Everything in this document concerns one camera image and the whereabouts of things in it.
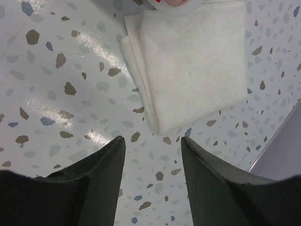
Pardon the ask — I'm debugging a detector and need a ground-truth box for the pink folded cloth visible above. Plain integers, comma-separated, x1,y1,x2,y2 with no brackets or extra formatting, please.
165,0,188,7

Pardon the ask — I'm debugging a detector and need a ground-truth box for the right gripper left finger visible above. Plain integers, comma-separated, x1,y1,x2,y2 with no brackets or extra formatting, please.
0,136,126,226

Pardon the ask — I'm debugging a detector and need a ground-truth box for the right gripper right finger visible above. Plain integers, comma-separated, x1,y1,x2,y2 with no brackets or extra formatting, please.
181,137,301,226

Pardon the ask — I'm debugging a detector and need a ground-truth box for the white folded towel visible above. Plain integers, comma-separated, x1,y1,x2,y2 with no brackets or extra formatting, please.
120,0,247,135

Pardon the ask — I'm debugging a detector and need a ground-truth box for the white plastic basket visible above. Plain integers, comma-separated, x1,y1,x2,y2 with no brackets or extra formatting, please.
148,0,205,16

